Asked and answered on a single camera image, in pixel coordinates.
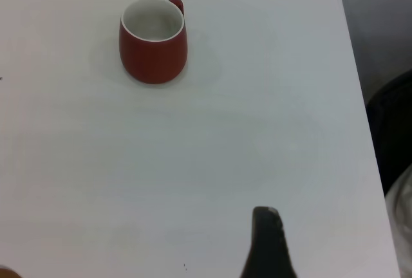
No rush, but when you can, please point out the white crumpled cloth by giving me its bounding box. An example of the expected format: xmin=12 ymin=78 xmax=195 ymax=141
xmin=384 ymin=165 xmax=412 ymax=278

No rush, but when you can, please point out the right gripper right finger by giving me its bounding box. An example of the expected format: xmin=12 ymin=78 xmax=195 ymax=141
xmin=239 ymin=206 xmax=299 ymax=278

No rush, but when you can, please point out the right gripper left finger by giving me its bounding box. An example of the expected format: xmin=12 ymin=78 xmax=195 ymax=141
xmin=0 ymin=266 xmax=24 ymax=278

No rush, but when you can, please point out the black bulky object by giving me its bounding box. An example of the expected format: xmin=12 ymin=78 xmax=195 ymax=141
xmin=366 ymin=68 xmax=412 ymax=197

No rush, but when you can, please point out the red ceramic mug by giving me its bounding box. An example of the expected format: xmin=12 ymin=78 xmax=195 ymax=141
xmin=118 ymin=0 xmax=188 ymax=85

